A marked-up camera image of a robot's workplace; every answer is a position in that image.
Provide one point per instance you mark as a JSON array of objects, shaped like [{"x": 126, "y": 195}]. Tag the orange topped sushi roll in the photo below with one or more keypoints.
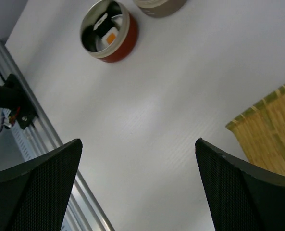
[{"x": 110, "y": 36}]

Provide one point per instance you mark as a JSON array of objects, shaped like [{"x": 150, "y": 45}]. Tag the metal round tin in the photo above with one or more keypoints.
[
  {"x": 159, "y": 8},
  {"x": 123, "y": 21}
]

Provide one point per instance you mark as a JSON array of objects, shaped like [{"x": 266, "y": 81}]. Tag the bamboo woven tray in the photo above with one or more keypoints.
[{"x": 260, "y": 131}]

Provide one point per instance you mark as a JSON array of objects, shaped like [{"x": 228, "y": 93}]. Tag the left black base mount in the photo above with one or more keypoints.
[{"x": 14, "y": 98}]

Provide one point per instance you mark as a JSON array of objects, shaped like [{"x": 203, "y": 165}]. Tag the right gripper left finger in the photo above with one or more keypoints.
[{"x": 34, "y": 195}]

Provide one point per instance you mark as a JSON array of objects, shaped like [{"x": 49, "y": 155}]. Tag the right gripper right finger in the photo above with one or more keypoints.
[{"x": 240, "y": 195}]

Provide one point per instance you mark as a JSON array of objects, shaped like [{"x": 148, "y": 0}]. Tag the aluminium mounting rail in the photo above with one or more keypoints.
[{"x": 83, "y": 212}]

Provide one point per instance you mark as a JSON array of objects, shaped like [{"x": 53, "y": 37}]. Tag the near metal round tin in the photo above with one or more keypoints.
[{"x": 123, "y": 21}]

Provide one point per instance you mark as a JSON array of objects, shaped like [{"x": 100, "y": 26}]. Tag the far metal round tin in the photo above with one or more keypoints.
[{"x": 159, "y": 8}]

